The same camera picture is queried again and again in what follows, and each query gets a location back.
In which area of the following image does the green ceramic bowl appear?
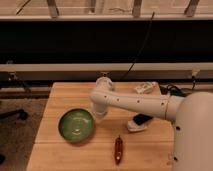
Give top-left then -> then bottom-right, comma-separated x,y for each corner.
58,108 -> 95,143

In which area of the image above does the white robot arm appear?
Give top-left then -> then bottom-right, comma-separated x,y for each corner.
89,77 -> 213,171

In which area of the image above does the white rectangular carton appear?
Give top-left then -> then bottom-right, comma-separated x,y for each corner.
134,82 -> 156,94

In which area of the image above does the white small box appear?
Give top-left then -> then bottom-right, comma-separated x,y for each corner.
127,120 -> 147,132

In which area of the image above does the red brown chili pepper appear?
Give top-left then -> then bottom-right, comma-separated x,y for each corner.
114,136 -> 123,164

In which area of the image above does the black office chair base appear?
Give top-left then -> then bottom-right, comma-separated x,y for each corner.
0,109 -> 28,120

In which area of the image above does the black cable loop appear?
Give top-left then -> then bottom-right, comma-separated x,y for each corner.
159,83 -> 188,98

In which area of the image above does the thin black pole cable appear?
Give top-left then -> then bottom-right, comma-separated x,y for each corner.
119,11 -> 156,82

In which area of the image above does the white window sill rail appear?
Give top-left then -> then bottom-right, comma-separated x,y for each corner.
0,63 -> 213,72

